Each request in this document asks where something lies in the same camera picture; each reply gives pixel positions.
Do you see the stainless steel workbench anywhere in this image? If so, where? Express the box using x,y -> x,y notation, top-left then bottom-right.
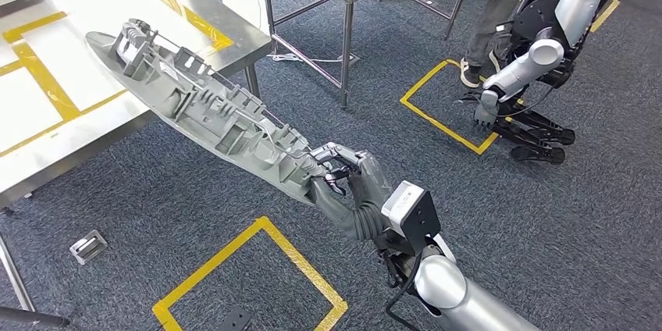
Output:
0,0 -> 273,329

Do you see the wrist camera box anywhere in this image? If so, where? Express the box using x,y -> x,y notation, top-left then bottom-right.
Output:
217,307 -> 254,331
381,180 -> 442,254

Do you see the person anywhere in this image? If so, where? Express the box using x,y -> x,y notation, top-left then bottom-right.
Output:
459,0 -> 534,89

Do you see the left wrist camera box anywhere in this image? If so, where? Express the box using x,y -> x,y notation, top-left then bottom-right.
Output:
217,307 -> 254,331

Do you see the yellow floor tape square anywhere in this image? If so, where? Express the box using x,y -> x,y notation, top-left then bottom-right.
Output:
589,0 -> 621,34
152,216 -> 348,331
399,59 -> 526,156

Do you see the grey plastic wheel cover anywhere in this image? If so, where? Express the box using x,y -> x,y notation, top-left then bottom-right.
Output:
85,18 -> 332,207

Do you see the raised floor socket box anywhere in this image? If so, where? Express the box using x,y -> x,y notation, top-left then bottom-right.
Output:
69,229 -> 109,266

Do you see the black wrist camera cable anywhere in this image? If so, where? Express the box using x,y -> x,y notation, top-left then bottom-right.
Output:
385,245 -> 428,331

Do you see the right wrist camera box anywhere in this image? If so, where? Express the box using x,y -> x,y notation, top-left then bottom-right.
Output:
381,180 -> 442,254

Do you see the idle humanoid robot hand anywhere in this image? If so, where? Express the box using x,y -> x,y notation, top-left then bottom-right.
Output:
472,87 -> 501,130

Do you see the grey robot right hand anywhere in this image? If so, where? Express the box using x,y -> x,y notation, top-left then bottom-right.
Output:
308,142 -> 395,242

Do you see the white power cable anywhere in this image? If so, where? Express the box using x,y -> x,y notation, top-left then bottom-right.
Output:
268,52 -> 359,66

